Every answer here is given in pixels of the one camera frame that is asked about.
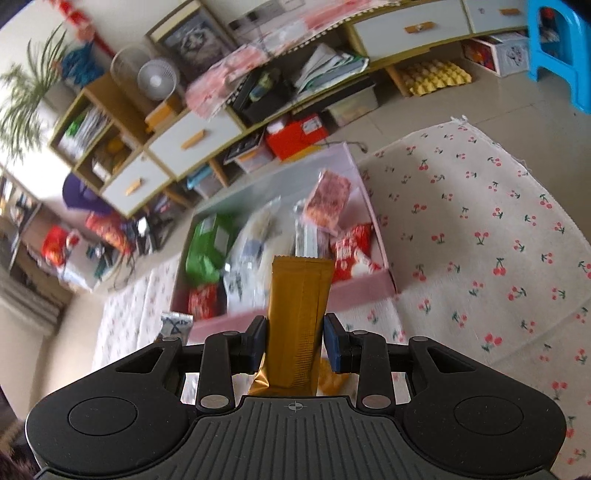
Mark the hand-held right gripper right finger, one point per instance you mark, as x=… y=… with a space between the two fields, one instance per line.
x=332 y=344

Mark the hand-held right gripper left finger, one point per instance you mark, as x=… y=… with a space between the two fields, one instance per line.
x=258 y=344

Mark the gold snack packet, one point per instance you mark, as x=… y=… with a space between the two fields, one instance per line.
x=295 y=314

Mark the clear packet with triangle print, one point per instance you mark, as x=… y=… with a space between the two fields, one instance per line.
x=242 y=290

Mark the pink cardboard box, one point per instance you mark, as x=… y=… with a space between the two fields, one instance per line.
x=360 y=288

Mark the green snack packet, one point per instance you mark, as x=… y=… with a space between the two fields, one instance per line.
x=205 y=251

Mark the clear white pastry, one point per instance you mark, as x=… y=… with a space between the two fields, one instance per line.
x=263 y=226

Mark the pink snack packet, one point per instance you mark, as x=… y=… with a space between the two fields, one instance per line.
x=325 y=203

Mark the small white blue-print packet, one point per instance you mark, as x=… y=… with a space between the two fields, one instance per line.
x=175 y=328

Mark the red white patterned snack packet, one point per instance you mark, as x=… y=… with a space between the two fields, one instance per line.
x=353 y=254

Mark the cherry print cloth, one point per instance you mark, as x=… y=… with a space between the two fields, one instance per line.
x=461 y=254

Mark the clear bin with blue lid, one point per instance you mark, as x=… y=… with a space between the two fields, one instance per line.
x=205 y=182

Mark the clear bin with orange label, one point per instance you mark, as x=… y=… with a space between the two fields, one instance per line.
x=256 y=159

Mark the red gift bag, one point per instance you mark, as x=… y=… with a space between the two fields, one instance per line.
x=108 y=233

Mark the white paper bag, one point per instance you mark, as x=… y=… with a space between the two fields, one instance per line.
x=81 y=270

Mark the red cardboard box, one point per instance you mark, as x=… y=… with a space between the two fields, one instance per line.
x=295 y=136

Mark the wooden cabinet with white drawers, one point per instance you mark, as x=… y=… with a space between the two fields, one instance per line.
x=180 y=143

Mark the red white shopping bag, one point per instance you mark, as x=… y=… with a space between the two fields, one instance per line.
x=57 y=244

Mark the purple hat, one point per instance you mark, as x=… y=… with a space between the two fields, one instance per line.
x=83 y=196

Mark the grey curtain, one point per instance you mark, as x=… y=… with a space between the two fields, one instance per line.
x=27 y=300

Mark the clear plastic storage bin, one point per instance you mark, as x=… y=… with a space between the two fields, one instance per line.
x=351 y=108

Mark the black storage bin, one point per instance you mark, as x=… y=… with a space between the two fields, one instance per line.
x=261 y=99

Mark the orange cardboard box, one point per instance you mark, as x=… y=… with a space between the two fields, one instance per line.
x=164 y=115

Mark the wooden desk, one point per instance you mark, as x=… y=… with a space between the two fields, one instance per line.
x=21 y=221

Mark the stack of papers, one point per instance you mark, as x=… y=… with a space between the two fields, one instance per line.
x=330 y=69

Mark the pink checked cloth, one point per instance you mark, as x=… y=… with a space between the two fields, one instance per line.
x=240 y=69

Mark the white desk fan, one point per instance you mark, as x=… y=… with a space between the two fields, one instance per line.
x=158 y=81

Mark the yellow egg tray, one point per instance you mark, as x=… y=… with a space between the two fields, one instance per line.
x=434 y=78

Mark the framed picture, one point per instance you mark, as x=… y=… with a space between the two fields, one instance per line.
x=194 y=39

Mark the blue hanging decoration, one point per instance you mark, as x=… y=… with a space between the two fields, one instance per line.
x=83 y=64

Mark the white box with clock print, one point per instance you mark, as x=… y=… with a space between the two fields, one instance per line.
x=501 y=55

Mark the green potted plant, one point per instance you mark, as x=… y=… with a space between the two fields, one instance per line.
x=27 y=87

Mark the blue plastic stool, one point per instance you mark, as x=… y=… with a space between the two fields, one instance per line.
x=561 y=50

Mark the black camera tripod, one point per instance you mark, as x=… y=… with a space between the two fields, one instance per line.
x=145 y=233

